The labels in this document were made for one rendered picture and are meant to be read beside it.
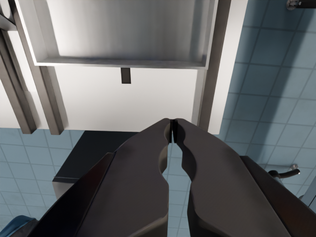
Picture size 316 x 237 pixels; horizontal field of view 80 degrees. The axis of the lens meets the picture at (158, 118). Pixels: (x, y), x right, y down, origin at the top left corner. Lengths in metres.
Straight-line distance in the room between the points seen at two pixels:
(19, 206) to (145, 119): 2.31
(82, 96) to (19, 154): 1.66
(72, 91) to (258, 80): 1.20
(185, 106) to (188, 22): 0.14
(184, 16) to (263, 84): 1.15
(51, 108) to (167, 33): 0.24
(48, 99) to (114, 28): 0.17
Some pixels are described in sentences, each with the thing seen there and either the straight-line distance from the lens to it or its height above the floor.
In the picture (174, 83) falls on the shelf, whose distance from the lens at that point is 0.34.
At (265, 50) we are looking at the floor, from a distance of 1.36.
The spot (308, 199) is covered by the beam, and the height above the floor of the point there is 0.47.
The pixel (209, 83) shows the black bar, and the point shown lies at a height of 0.90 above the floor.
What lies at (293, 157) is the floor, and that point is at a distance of 1.90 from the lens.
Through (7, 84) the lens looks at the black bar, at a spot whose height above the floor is 0.90.
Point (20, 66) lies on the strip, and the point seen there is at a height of 0.88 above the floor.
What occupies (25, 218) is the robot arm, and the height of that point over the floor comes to 0.92.
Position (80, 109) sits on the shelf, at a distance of 0.39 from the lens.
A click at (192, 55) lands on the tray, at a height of 0.88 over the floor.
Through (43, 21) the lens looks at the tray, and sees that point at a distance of 0.36.
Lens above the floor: 1.20
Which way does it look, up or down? 60 degrees down
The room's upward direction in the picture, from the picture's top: 177 degrees counter-clockwise
